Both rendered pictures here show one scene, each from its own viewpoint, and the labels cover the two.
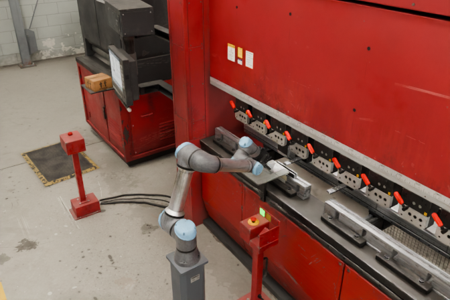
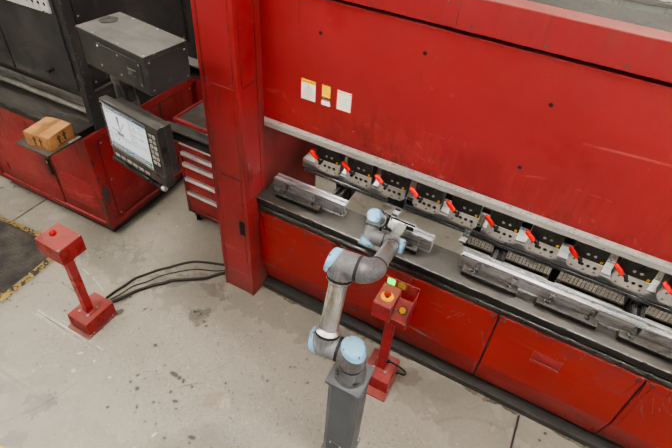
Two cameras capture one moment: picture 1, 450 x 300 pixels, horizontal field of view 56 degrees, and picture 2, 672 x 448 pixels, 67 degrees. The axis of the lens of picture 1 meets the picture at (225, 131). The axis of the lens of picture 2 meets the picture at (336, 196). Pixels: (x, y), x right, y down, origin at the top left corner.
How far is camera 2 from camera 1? 1.34 m
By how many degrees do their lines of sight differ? 28
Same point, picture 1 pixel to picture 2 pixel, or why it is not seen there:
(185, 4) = (235, 31)
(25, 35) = not seen: outside the picture
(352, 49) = (525, 103)
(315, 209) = (447, 263)
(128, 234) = (177, 333)
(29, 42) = not seen: outside the picture
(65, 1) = not seen: outside the picture
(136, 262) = (213, 367)
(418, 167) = (600, 222)
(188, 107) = (244, 164)
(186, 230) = (359, 352)
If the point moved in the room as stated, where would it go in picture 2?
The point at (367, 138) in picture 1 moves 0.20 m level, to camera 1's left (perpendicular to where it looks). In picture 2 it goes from (535, 195) to (502, 207)
